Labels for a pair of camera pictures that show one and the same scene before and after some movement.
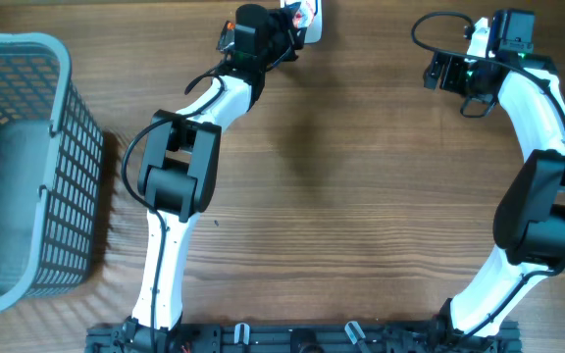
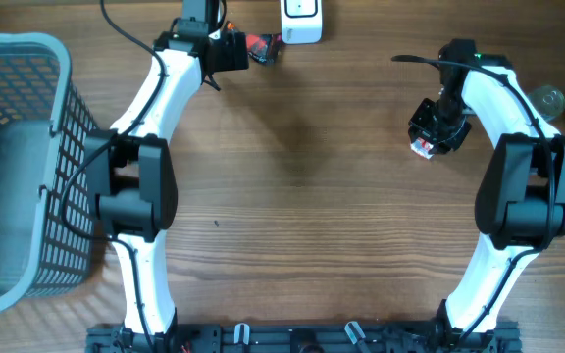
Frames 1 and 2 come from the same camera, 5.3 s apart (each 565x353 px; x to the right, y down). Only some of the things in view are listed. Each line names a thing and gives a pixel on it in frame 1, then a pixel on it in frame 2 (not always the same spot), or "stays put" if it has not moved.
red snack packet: [304, 17] to [421, 147]
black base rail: [444, 335] stays put
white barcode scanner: [309, 15] stays put
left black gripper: [283, 18] to [231, 60]
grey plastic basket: [34, 162] stays put
